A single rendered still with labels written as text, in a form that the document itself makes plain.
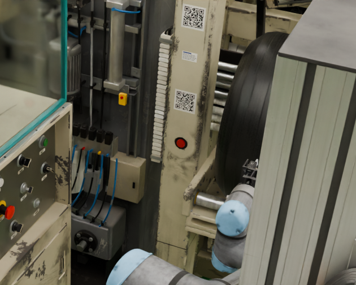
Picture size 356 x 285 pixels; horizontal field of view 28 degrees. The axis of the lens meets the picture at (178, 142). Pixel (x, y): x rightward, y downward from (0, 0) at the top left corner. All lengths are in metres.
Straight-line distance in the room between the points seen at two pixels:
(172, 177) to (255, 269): 1.70
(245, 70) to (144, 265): 0.89
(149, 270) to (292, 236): 0.68
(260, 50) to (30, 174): 0.78
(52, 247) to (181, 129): 0.57
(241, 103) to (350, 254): 1.36
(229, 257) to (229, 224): 0.10
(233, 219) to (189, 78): 0.72
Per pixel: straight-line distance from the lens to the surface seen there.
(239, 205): 1.71
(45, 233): 2.25
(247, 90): 2.09
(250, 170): 1.87
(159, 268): 1.41
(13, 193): 2.08
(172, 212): 2.56
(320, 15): 0.78
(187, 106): 2.33
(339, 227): 0.74
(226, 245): 1.75
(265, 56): 2.15
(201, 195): 2.40
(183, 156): 2.42
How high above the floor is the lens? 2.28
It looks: 31 degrees down
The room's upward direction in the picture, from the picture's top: 6 degrees clockwise
